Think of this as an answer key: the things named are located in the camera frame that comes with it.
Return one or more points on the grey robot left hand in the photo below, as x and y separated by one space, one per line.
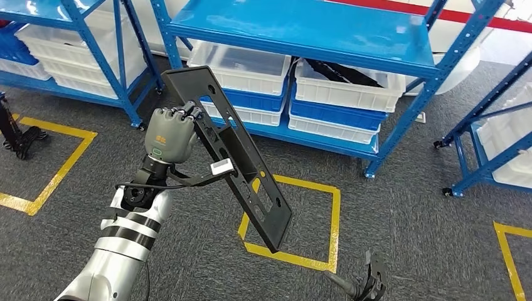
170 137

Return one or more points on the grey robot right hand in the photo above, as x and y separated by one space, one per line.
349 286

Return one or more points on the black plastic panel part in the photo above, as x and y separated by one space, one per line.
249 174

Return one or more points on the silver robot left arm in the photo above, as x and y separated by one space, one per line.
112 266

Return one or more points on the blue metal shelf rack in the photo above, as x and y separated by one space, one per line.
311 29
25 6
460 166

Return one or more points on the white plastic bin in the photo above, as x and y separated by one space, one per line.
328 132
21 69
83 83
62 41
345 97
505 133
515 176
257 117
249 81

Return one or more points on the black ribbed plastic strip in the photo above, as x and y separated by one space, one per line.
345 74

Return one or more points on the red barrier belt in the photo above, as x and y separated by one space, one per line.
457 15

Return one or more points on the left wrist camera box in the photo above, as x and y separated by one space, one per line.
221 167

